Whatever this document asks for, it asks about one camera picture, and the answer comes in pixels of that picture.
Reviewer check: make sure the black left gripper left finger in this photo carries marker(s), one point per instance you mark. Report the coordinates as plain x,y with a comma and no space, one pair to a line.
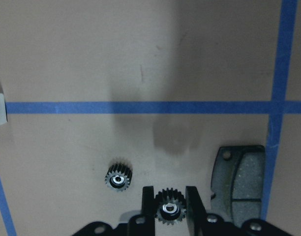
143,224

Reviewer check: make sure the black bearing gear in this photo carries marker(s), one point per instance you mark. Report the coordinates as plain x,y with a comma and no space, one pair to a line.
118,177
170,206

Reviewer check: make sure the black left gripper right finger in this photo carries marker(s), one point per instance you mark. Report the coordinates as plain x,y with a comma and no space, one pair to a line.
199,221

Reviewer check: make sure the lying black bearing gear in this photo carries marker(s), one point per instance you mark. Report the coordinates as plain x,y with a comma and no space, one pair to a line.
118,177

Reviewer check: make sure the dark grey brake pad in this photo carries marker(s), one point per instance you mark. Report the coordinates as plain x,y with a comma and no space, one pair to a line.
237,183

